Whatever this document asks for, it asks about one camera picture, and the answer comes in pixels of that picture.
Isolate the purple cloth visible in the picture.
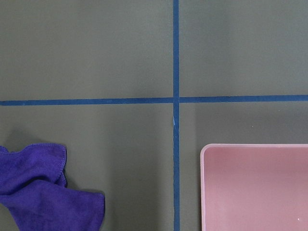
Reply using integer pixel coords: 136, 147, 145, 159
0, 143, 105, 231

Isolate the pink plastic tray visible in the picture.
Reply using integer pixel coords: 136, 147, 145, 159
200, 144, 308, 231

